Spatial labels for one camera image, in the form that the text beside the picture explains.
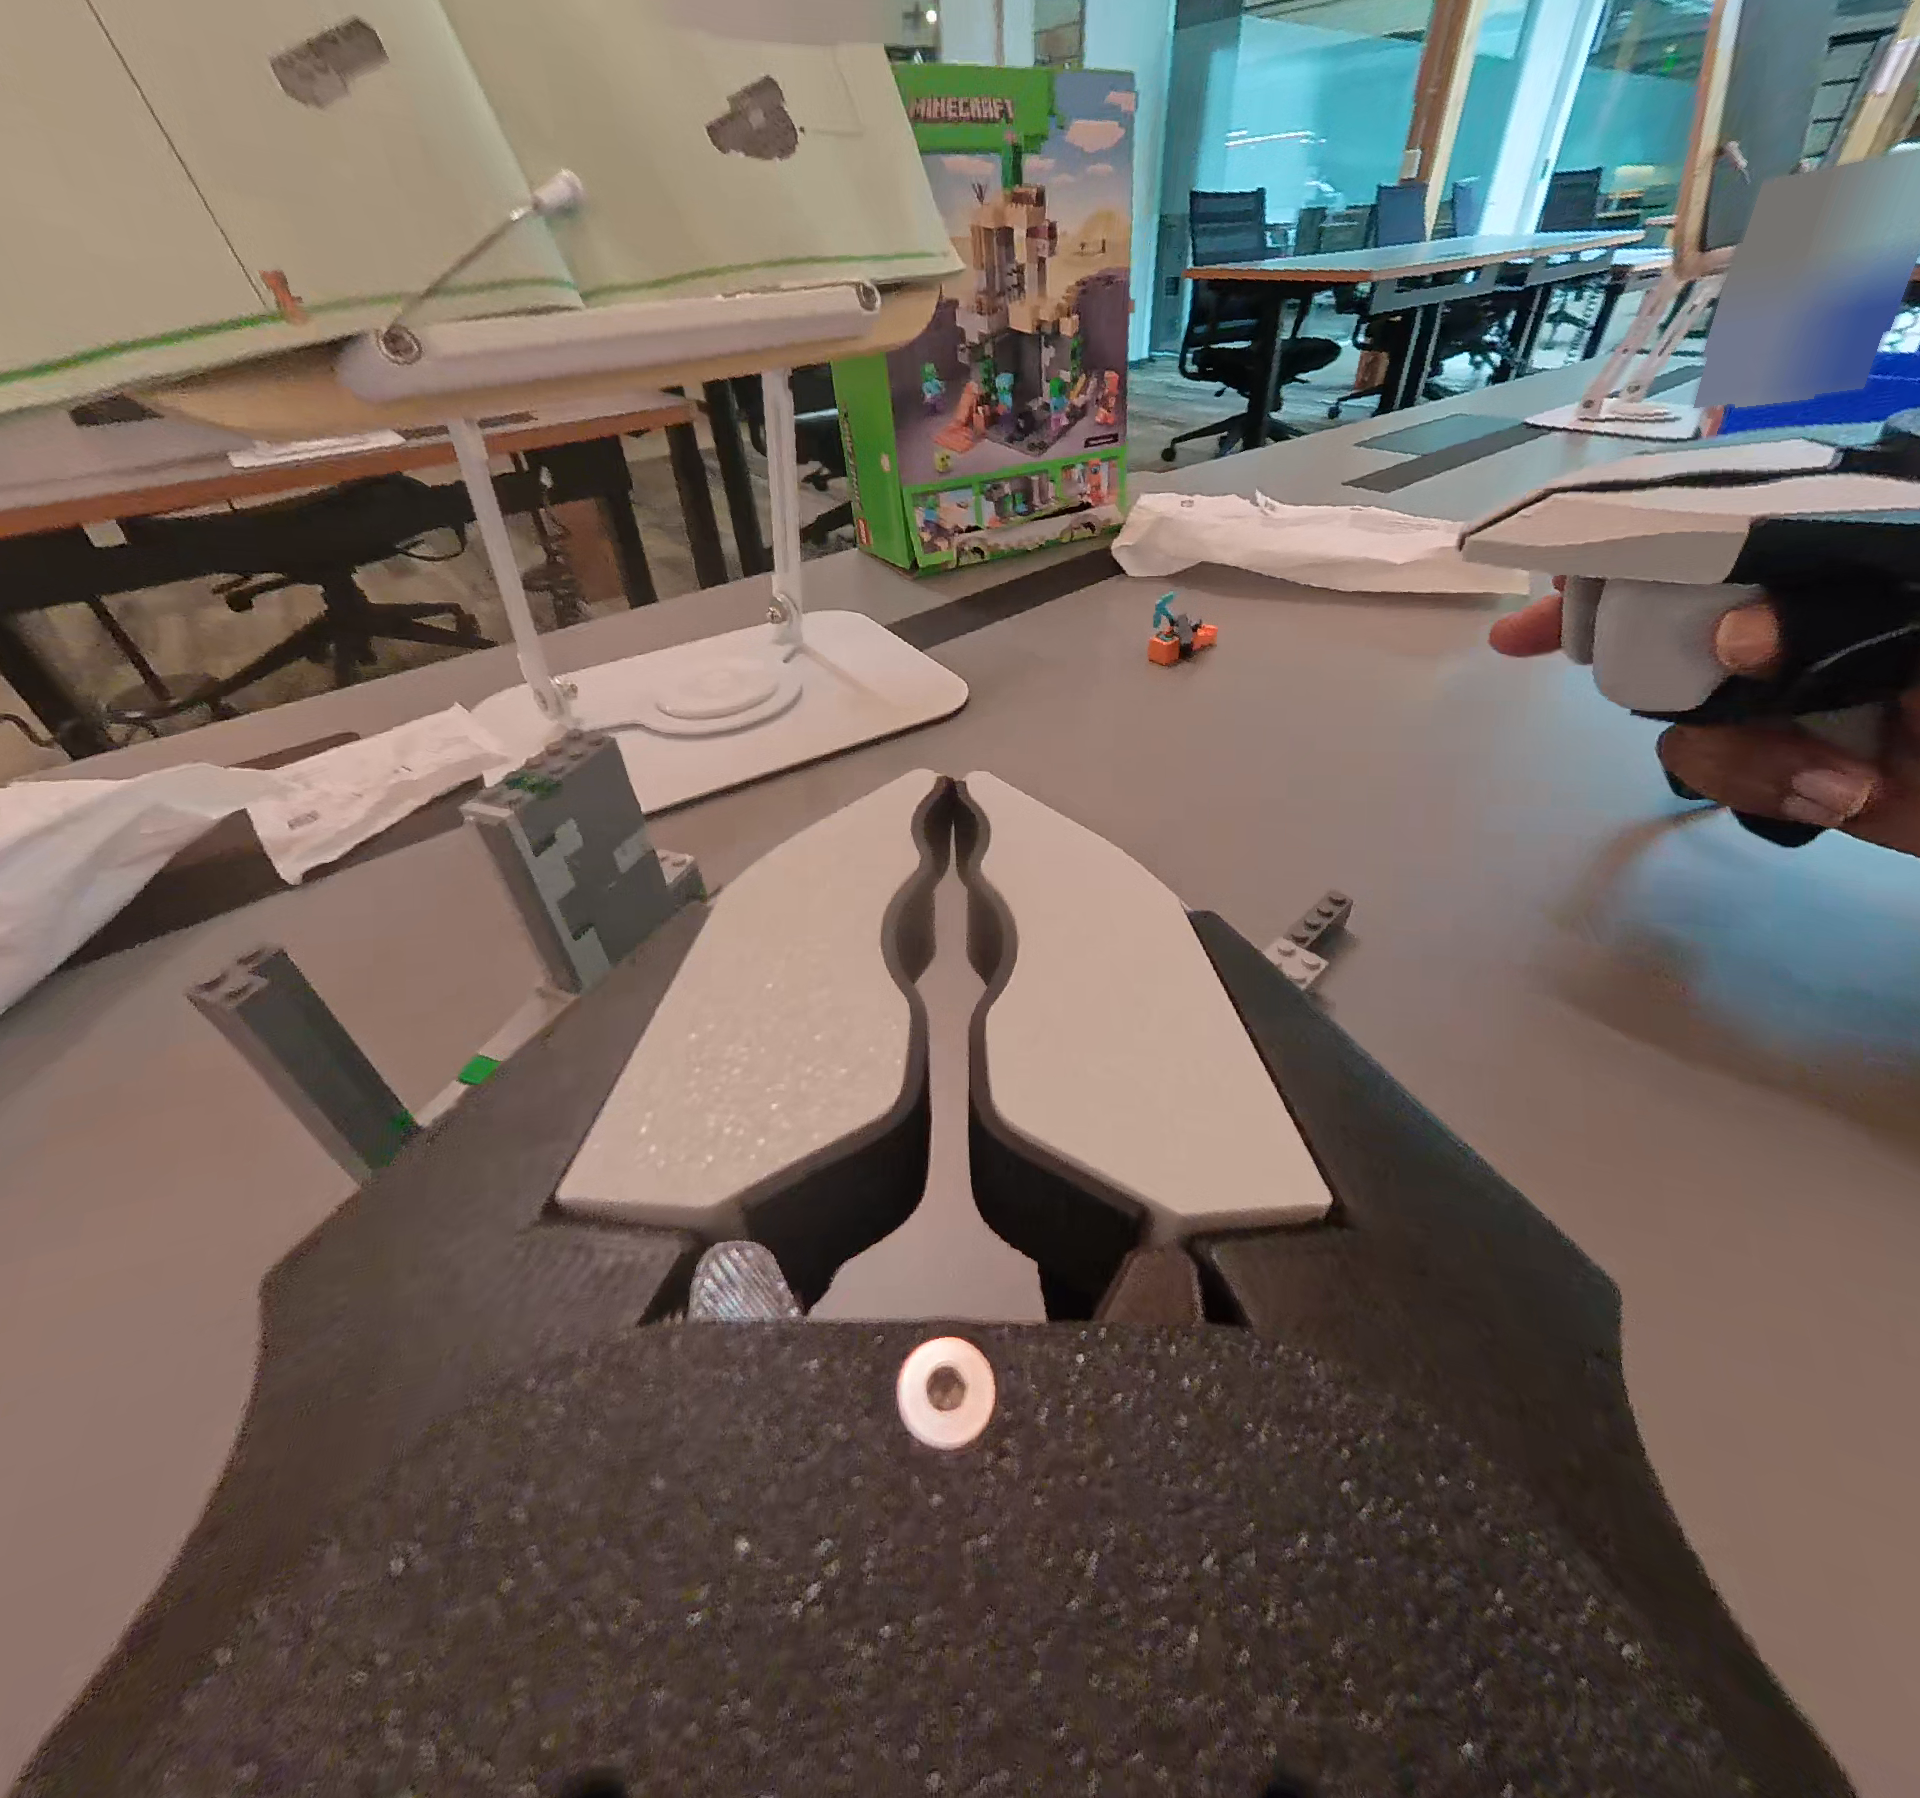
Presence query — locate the white book stand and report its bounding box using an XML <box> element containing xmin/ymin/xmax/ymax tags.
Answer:
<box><xmin>142</xmin><ymin>167</ymin><xmax>975</xmax><ymax>819</ymax></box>

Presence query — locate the person's right hand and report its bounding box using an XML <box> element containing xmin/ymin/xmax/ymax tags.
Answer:
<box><xmin>1491</xmin><ymin>594</ymin><xmax>1920</xmax><ymax>855</ymax></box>

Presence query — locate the white paper bag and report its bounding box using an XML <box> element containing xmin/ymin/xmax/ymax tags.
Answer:
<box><xmin>1110</xmin><ymin>486</ymin><xmax>1536</xmax><ymax>602</ymax></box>
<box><xmin>0</xmin><ymin>761</ymin><xmax>294</xmax><ymax>1014</ymax></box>

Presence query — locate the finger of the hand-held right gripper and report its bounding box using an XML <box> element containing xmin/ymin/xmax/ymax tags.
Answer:
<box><xmin>1542</xmin><ymin>438</ymin><xmax>1920</xmax><ymax>499</ymax></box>
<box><xmin>1459</xmin><ymin>478</ymin><xmax>1765</xmax><ymax>588</ymax></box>

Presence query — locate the grey brick model on baseplate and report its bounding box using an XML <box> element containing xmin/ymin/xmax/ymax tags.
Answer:
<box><xmin>185</xmin><ymin>731</ymin><xmax>710</xmax><ymax>1190</ymax></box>

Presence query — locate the flat white printed bag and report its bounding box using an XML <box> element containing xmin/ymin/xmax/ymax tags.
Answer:
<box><xmin>239</xmin><ymin>702</ymin><xmax>522</xmax><ymax>887</ymax></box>

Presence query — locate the brown-edged office table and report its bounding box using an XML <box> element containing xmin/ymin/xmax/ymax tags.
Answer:
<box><xmin>0</xmin><ymin>381</ymin><xmax>782</xmax><ymax>781</ymax></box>

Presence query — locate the green brick set box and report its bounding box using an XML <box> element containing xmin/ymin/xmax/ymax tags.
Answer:
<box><xmin>829</xmin><ymin>61</ymin><xmax>1138</xmax><ymax>581</ymax></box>

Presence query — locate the dark grey long brick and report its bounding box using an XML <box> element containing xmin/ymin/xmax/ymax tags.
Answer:
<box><xmin>1264</xmin><ymin>892</ymin><xmax>1355</xmax><ymax>1000</ymax></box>

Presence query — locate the long office table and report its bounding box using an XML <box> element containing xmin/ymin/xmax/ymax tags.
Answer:
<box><xmin>1182</xmin><ymin>228</ymin><xmax>1652</xmax><ymax>421</ymax></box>

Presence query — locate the open instruction booklet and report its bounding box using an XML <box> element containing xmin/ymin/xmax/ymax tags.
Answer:
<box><xmin>0</xmin><ymin>0</ymin><xmax>964</xmax><ymax>406</ymax></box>

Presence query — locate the grey desk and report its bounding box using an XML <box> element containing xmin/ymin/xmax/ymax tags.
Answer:
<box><xmin>0</xmin><ymin>367</ymin><xmax>1920</xmax><ymax>1568</ymax></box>

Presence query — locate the black office chair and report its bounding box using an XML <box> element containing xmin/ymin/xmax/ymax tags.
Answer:
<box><xmin>1161</xmin><ymin>185</ymin><xmax>1346</xmax><ymax>467</ymax></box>
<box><xmin>0</xmin><ymin>471</ymin><xmax>506</xmax><ymax>766</ymax></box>
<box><xmin>1367</xmin><ymin>180</ymin><xmax>1487</xmax><ymax>412</ymax></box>

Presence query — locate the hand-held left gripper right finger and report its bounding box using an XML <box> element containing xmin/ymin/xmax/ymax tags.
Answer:
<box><xmin>961</xmin><ymin>769</ymin><xmax>1336</xmax><ymax>1232</ymax></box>

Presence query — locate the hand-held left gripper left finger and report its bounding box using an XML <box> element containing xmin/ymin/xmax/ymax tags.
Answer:
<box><xmin>556</xmin><ymin>767</ymin><xmax>963</xmax><ymax>1222</ymax></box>

